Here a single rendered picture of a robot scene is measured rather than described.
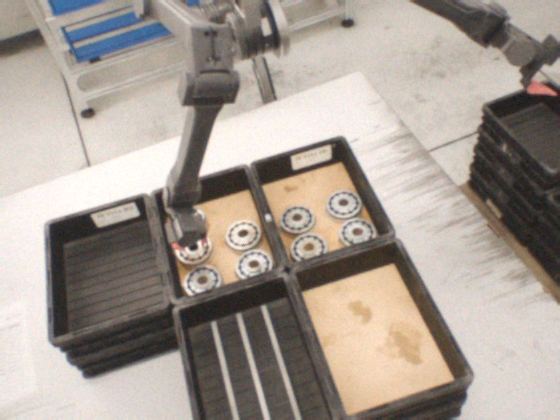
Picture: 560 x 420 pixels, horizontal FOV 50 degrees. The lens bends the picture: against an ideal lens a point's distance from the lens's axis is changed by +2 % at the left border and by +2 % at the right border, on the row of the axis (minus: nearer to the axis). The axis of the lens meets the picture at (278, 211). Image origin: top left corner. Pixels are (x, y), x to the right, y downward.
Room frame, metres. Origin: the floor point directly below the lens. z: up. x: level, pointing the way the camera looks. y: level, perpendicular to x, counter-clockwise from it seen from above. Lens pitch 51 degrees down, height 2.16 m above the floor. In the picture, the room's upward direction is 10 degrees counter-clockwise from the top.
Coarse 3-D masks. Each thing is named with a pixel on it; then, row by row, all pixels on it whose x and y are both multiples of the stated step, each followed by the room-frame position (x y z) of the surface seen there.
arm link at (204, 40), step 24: (144, 0) 1.22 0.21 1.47; (168, 0) 1.17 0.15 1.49; (168, 24) 1.11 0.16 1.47; (192, 24) 0.96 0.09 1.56; (216, 24) 0.97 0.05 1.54; (192, 48) 0.92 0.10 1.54; (216, 48) 0.93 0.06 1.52; (192, 72) 0.90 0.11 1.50; (216, 72) 0.90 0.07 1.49; (192, 96) 0.88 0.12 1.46
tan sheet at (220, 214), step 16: (240, 192) 1.18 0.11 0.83; (208, 208) 1.14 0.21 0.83; (224, 208) 1.13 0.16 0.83; (240, 208) 1.11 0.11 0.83; (208, 224) 1.08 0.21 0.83; (224, 224) 1.07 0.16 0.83; (224, 240) 1.01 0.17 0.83; (224, 256) 0.95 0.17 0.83; (272, 256) 0.92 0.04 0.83; (224, 272) 0.90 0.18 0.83
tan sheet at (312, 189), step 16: (304, 176) 1.19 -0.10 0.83; (320, 176) 1.18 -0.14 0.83; (336, 176) 1.17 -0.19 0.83; (272, 192) 1.15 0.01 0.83; (288, 192) 1.14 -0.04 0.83; (304, 192) 1.13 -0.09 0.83; (320, 192) 1.12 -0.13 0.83; (272, 208) 1.09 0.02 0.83; (320, 208) 1.06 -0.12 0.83; (320, 224) 1.00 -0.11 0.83; (336, 224) 0.99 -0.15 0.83; (288, 240) 0.97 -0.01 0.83; (336, 240) 0.94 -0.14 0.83; (288, 256) 0.91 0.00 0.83
